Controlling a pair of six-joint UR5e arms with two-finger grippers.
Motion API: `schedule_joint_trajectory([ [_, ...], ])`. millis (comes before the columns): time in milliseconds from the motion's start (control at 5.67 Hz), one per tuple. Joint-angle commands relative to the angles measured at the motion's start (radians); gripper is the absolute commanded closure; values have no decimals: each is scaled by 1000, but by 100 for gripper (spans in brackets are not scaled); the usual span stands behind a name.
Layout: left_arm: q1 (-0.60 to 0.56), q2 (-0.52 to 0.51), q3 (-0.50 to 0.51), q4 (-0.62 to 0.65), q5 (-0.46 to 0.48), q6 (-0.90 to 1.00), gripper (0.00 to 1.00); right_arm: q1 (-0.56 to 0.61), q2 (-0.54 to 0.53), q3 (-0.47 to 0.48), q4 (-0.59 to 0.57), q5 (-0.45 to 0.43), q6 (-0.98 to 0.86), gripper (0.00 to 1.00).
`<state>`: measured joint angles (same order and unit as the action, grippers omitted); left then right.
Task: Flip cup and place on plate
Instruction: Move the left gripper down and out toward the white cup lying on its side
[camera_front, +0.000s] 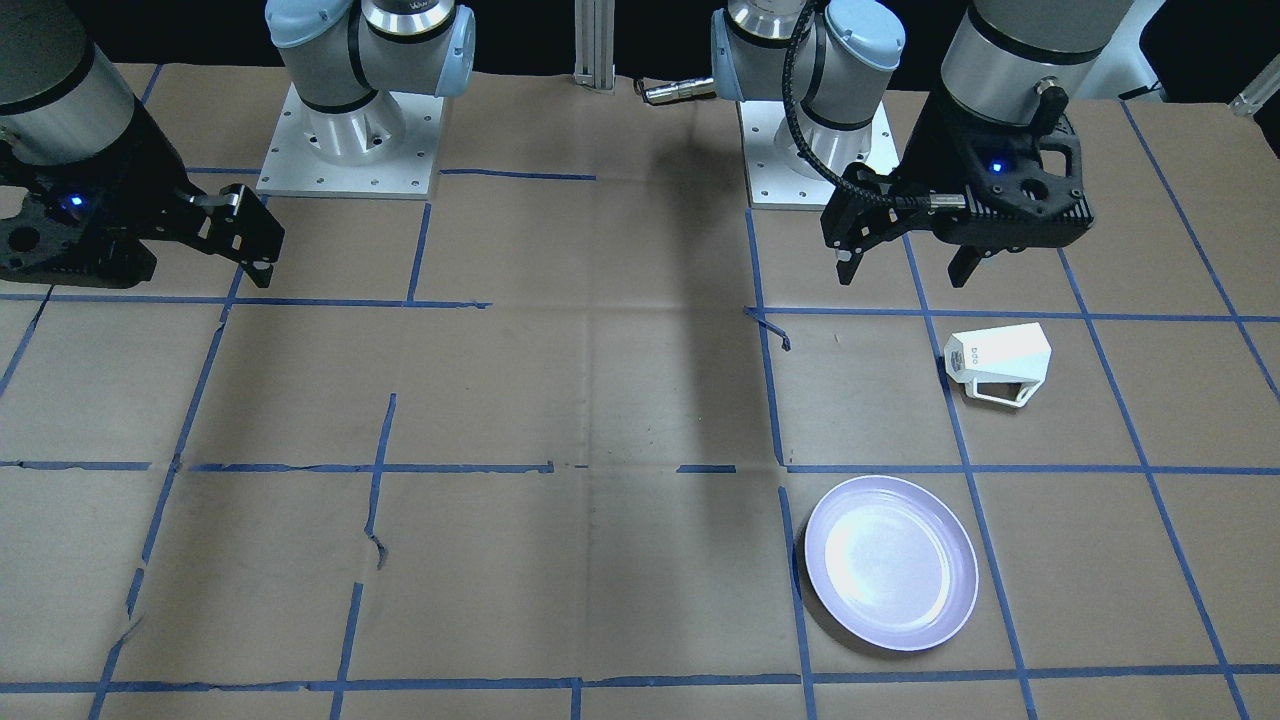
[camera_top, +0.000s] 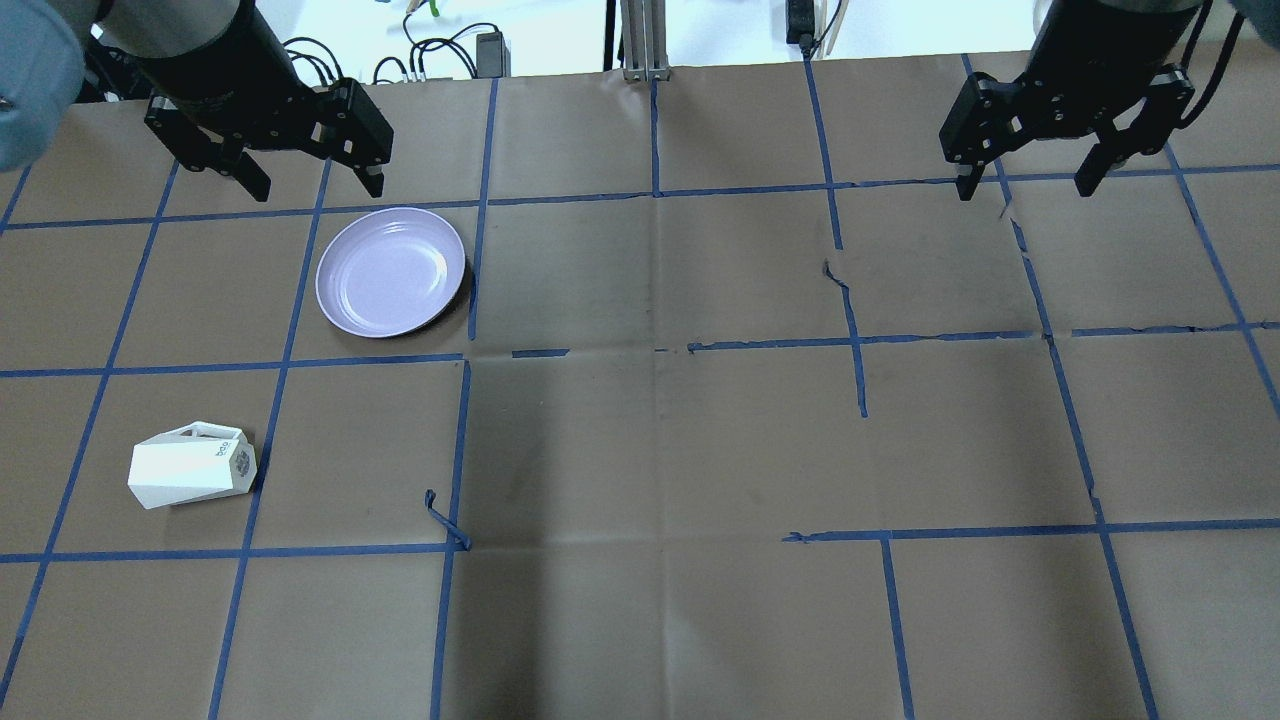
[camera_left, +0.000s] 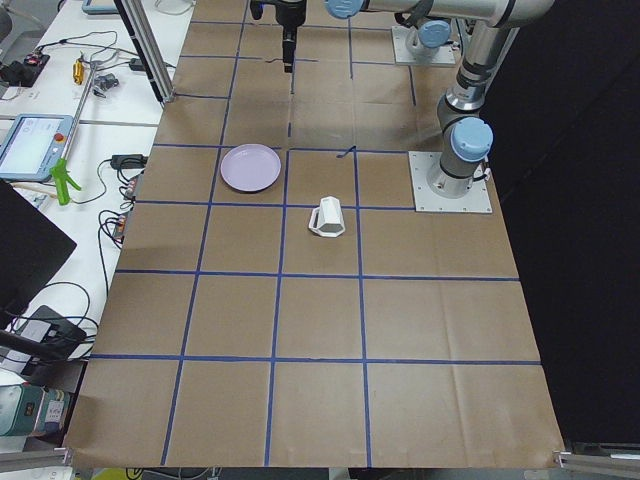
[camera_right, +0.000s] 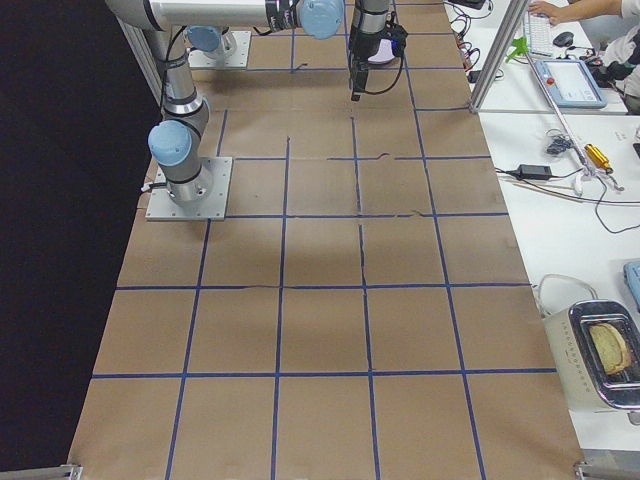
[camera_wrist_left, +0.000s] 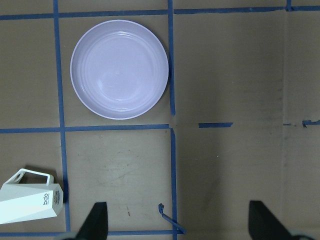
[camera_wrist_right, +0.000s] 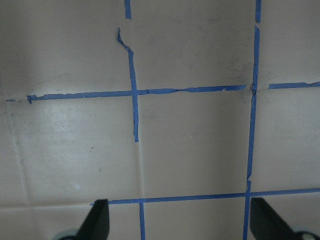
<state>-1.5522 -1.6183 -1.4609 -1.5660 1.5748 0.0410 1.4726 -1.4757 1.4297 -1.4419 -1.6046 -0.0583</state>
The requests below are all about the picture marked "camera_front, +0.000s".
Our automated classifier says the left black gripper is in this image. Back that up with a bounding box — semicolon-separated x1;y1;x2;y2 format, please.
822;92;1094;288

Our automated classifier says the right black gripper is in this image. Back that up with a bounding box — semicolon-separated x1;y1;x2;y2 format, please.
1;102;285;290

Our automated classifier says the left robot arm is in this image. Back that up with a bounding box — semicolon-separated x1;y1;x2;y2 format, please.
710;1;1130;287

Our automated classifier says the lilac plate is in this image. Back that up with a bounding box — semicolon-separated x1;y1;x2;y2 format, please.
800;475;980;653

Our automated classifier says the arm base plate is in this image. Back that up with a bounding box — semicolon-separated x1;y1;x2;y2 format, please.
256;87;447;201
737;101;900;211

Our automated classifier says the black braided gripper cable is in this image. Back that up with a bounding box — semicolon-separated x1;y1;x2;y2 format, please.
783;5;906;206

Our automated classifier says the silver cable connector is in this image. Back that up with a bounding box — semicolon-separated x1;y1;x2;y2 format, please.
634;77;716;106

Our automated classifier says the aluminium frame post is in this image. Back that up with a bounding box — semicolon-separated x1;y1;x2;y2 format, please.
571;0;617;94

